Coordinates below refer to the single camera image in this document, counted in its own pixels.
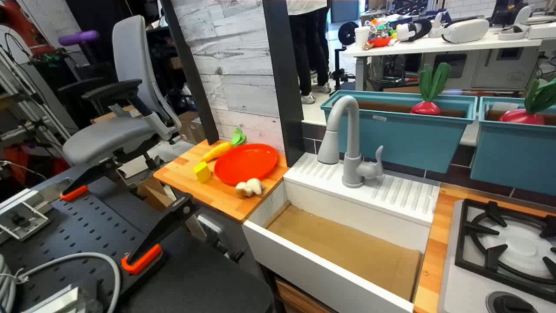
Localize grey toy kitchen tap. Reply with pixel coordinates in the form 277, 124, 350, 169
315, 94, 385, 190

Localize grey office chair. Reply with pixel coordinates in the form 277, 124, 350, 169
57, 14, 183, 176

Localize grey cable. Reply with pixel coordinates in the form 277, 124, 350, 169
0, 251, 121, 313

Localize yellow toy block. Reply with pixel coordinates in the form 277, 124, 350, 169
190, 160, 213, 184

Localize white toy garlic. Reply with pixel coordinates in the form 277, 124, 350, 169
232, 178, 265, 198

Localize metal shelving rack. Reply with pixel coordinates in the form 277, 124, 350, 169
0, 23, 79, 153

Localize black frame post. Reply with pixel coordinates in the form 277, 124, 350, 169
260, 0, 305, 169
157, 0, 220, 146

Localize orange plastic plate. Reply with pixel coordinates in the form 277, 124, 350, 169
213, 143, 281, 188

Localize white work table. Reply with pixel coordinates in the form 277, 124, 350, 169
343, 28, 543, 92

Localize wooden counter around stove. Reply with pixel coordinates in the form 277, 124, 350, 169
411, 183, 556, 313

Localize purple foam roller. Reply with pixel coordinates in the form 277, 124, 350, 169
57, 30, 100, 49

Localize teal planter box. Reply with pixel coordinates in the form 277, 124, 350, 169
319, 89, 479, 174
468, 94, 556, 197

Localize black clamp orange handle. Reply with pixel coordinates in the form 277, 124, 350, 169
119, 195, 197, 277
57, 162, 117, 204

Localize person white shirt black trousers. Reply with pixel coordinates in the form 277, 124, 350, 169
284, 0, 333, 106

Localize wooden butcher block countertop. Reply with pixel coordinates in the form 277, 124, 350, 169
152, 138, 289, 224

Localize grey toy stove black grates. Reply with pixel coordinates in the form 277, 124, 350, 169
439, 198, 556, 313

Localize white toy kitchen sink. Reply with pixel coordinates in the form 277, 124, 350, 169
241, 153, 440, 313

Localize toy carrot with green top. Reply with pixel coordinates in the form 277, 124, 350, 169
199, 127, 248, 164

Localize white wood backdrop panel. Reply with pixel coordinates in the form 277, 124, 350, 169
169, 0, 284, 153

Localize silver metal bracket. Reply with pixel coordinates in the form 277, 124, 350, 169
0, 198, 50, 242

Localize white cup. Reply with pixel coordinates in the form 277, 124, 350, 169
352, 25, 371, 51

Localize red toy radish green leaves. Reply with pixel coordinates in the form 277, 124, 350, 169
498, 77, 556, 127
409, 61, 453, 117

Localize white VR headset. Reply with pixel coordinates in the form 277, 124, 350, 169
439, 18, 491, 45

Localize black filament spool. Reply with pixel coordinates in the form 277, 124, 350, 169
336, 21, 359, 47

